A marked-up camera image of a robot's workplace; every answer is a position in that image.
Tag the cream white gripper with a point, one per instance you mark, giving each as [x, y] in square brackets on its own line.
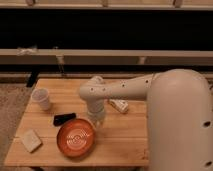
[96, 116]

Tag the orange patterned plate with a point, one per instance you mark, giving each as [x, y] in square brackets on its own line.
[75, 138]

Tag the black rectangular block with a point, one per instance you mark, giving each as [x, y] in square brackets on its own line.
[61, 119]

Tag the wooden table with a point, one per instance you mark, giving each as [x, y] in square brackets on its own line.
[121, 141]

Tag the beige sponge block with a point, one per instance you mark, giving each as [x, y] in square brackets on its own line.
[30, 140]

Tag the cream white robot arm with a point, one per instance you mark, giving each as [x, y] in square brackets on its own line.
[179, 115]

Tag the white paper cup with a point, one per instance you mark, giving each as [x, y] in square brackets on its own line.
[41, 97]

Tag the white small packet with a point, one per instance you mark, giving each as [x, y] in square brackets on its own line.
[120, 105]

